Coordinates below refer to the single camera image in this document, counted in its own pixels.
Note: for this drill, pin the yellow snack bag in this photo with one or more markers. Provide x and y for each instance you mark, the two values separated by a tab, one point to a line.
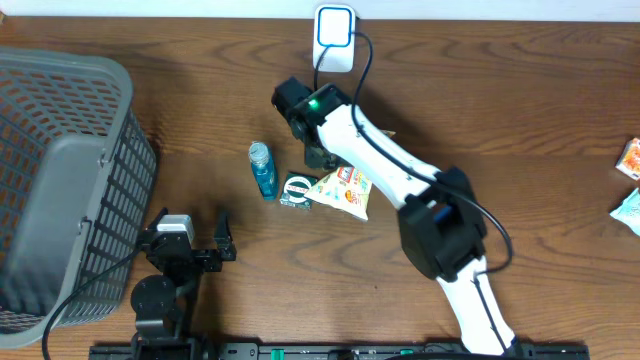
346	189

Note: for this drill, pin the teal liquid bottle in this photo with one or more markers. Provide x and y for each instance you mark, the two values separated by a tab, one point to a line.
264	170

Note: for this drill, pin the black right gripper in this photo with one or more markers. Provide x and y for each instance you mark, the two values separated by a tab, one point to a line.
312	157

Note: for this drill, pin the light teal wipes packet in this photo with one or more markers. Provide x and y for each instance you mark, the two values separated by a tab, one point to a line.
628	212

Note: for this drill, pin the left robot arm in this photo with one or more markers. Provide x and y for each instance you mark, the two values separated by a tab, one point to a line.
164	303

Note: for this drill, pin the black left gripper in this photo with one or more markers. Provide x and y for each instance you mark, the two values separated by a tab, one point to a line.
211	260

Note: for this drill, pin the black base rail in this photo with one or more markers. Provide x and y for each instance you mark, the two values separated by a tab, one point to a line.
251	351

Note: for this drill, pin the grey plastic shopping basket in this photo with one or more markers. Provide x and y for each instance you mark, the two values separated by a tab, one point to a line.
77	174

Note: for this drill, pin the small dark green box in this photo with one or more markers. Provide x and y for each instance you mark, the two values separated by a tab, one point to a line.
294	191

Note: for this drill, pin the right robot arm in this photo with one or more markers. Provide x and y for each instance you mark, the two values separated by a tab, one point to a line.
441	224

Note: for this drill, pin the white barcode scanner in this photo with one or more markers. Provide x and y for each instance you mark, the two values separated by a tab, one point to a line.
333	38

